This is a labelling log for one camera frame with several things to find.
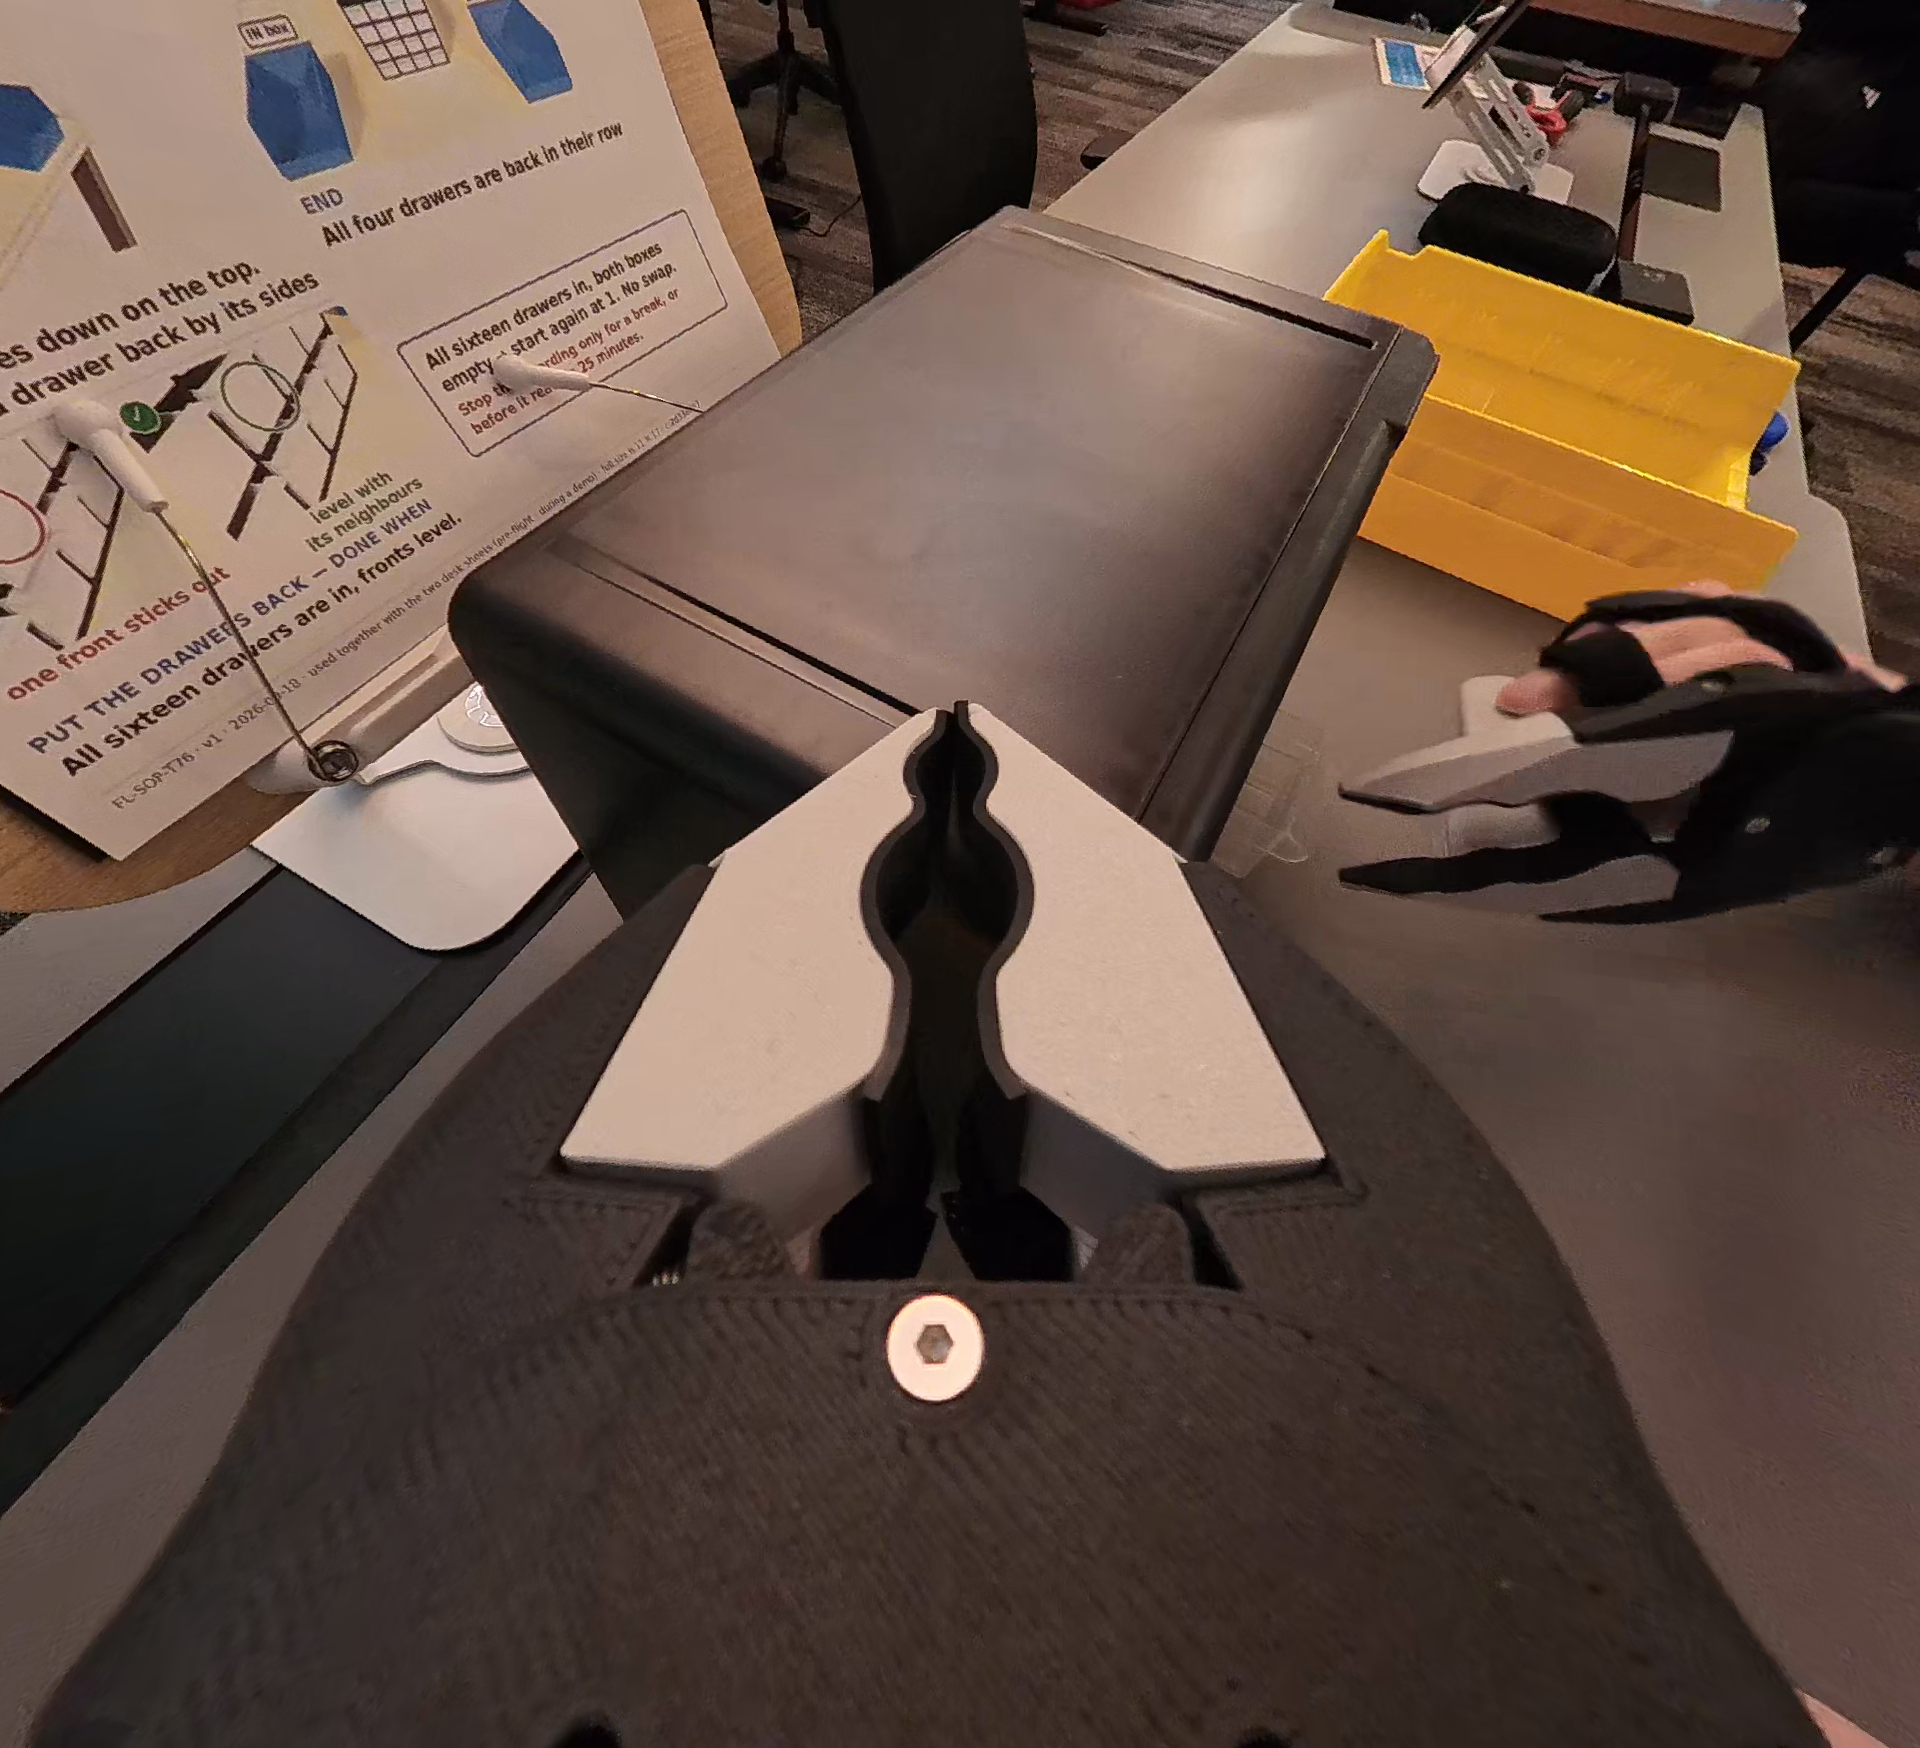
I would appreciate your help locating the black drawer cabinet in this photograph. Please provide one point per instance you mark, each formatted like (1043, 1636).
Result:
(976, 473)

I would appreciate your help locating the wooden display board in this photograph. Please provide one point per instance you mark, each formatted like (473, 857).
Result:
(704, 54)

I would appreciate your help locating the black flat pad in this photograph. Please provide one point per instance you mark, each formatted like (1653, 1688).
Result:
(1680, 172)

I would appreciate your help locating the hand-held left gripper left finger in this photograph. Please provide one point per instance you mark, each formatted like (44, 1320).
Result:
(736, 1028)

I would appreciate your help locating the yellow plastic bin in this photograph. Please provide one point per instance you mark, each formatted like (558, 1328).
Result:
(1575, 548)

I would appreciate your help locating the printed instruction poster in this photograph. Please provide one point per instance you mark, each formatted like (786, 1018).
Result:
(299, 278)

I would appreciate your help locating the white tablet stand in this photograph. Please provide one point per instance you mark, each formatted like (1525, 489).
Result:
(1500, 122)

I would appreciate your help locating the array of small clear drawers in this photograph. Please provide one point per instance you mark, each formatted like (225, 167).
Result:
(1268, 798)

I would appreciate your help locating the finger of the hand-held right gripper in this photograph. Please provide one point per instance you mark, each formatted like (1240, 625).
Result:
(1606, 886)
(1531, 766)

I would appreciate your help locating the blue patterned card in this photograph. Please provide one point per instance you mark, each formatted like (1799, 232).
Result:
(1408, 65)

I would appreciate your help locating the person's right hand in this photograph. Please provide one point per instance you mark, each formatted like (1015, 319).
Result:
(1713, 643)

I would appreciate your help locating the black oval case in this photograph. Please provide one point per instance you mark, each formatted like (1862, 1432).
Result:
(1515, 228)

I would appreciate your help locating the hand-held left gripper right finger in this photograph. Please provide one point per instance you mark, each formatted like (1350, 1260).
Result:
(1157, 1028)

